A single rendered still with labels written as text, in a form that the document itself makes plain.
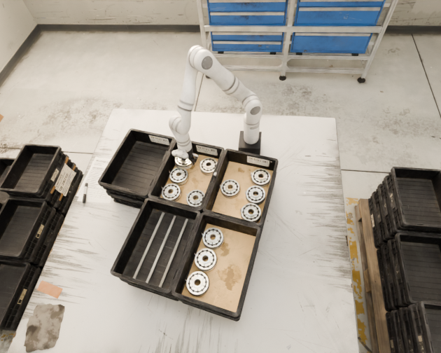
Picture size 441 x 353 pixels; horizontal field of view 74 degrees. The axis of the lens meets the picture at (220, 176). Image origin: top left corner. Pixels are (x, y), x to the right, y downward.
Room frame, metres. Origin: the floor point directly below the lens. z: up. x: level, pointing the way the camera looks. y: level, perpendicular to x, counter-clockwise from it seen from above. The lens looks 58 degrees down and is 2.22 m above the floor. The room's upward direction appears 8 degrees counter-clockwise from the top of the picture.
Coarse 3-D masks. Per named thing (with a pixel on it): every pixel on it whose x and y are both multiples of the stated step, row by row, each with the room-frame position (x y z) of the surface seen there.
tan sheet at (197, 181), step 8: (200, 160) 0.99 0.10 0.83; (216, 160) 0.98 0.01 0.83; (192, 168) 0.95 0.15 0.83; (192, 176) 0.89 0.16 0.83; (200, 176) 0.88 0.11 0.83; (208, 176) 0.88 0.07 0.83; (184, 184) 0.85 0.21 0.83; (192, 184) 0.84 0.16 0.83; (200, 184) 0.83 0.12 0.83; (208, 184) 0.83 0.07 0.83; (184, 192) 0.80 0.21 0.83; (184, 200) 0.75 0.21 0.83
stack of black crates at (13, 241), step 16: (16, 208) 1.11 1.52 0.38; (32, 208) 1.10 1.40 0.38; (48, 208) 1.05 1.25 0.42; (0, 224) 0.97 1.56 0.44; (16, 224) 0.98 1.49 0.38; (32, 224) 0.91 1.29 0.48; (48, 224) 0.96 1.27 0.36; (0, 240) 0.88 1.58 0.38; (16, 240) 0.86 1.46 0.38; (32, 240) 0.82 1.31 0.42; (48, 240) 0.87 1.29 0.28; (0, 256) 0.76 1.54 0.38; (16, 256) 0.70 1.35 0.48; (32, 256) 0.73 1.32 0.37
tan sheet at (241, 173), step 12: (228, 168) 0.91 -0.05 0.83; (240, 168) 0.90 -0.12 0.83; (252, 168) 0.89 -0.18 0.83; (240, 180) 0.82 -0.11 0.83; (240, 192) 0.75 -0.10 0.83; (216, 204) 0.70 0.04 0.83; (228, 204) 0.69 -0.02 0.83; (240, 204) 0.68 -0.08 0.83; (264, 204) 0.66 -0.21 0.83; (240, 216) 0.61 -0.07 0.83
